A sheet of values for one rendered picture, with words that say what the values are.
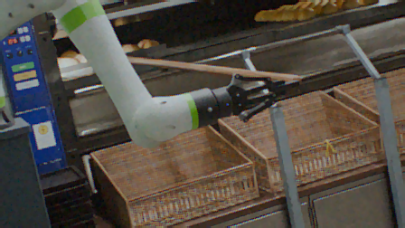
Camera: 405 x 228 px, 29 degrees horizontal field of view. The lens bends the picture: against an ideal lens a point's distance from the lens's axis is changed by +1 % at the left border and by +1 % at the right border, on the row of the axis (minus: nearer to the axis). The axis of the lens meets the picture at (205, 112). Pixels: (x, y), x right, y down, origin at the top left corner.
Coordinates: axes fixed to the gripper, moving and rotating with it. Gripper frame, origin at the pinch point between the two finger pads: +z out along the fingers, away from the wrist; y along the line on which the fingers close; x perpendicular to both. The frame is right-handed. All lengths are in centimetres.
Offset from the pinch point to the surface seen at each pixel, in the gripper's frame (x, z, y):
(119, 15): -140, -5, -21
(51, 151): -152, -44, 30
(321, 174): -105, 57, 60
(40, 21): -155, -35, -25
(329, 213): -101, 55, 75
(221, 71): -59, 5, 0
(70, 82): -155, -29, 3
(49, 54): -155, -35, -10
